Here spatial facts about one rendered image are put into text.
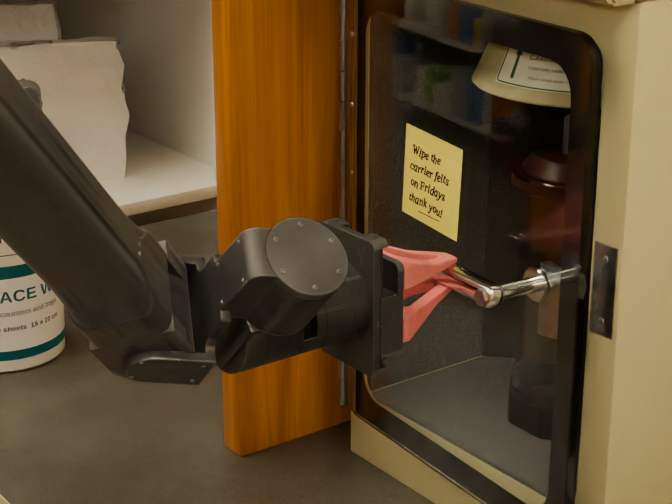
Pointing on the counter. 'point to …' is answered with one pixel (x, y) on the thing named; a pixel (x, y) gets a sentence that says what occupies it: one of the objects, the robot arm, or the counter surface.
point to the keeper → (603, 289)
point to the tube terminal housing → (656, 206)
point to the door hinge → (341, 163)
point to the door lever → (466, 280)
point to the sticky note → (432, 181)
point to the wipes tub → (27, 316)
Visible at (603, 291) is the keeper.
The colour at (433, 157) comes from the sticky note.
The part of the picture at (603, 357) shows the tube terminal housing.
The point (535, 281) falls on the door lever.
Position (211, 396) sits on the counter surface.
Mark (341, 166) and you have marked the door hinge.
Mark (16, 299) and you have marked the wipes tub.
